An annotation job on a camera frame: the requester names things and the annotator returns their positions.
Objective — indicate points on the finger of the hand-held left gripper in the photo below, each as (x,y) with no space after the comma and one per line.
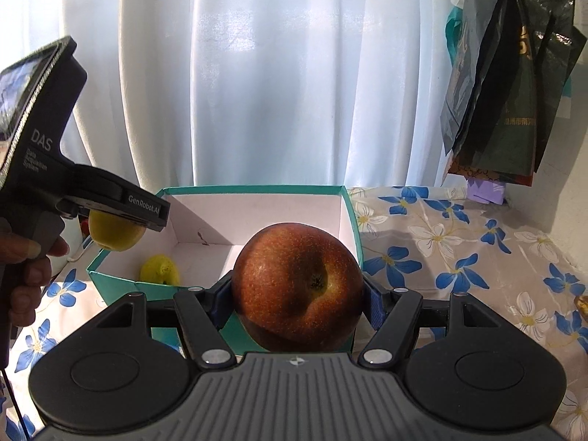
(133,220)

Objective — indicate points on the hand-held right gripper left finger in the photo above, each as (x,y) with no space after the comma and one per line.
(221,304)

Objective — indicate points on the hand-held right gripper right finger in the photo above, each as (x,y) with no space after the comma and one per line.
(376,304)

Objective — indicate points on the yellow lemon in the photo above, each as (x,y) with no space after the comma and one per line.
(158,270)
(115,236)

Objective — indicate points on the red apple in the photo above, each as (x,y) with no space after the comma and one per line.
(294,285)

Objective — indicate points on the teal cardboard box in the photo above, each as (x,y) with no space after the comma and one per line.
(257,206)

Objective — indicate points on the person's left hand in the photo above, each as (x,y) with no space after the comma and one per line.
(27,280)

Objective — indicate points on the red round object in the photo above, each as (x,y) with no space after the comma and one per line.
(84,228)

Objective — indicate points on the white appliance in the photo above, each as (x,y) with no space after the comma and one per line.
(73,262)

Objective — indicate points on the floral tablecloth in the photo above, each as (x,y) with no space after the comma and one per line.
(459,248)

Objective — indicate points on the purple paper bag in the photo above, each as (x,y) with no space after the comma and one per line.
(487,191)

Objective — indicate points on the patterned brown bag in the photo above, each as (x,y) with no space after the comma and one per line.
(487,172)

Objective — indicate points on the white curtain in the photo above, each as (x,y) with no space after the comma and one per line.
(275,78)

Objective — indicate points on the small brown object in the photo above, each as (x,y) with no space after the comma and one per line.
(581,307)

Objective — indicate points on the dark green hanging bag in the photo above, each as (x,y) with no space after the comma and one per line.
(487,78)

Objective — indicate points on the teal plastic bag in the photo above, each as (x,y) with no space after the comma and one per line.
(454,32)

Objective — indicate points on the black plastic bag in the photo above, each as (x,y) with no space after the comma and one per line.
(551,55)

